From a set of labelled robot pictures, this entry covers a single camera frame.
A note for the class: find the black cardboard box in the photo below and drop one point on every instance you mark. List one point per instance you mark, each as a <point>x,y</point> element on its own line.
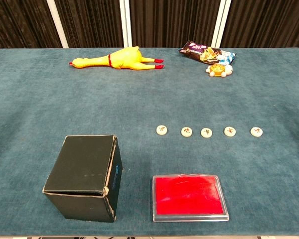
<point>82,164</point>

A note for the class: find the orange white turtle toy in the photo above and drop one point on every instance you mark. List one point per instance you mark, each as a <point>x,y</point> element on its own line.
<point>218,70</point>

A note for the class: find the white partition post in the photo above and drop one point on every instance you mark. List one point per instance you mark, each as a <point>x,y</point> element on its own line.
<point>57,25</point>
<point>125,25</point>
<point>220,25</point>

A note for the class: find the cream round chess piece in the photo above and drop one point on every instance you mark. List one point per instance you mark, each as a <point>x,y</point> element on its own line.
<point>186,132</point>
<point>230,131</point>
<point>256,132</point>
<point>206,132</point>
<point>162,130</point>

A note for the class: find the yellow rubber chicken toy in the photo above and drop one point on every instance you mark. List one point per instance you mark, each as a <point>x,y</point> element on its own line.
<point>124,59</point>

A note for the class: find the red ink pad clear case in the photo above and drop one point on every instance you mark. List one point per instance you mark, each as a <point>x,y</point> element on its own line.
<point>189,196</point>

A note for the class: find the dark purple snack bag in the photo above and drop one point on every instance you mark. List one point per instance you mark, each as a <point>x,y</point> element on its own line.
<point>201,52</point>

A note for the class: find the teal table cloth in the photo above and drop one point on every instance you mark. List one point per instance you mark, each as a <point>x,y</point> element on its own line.
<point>64,99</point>

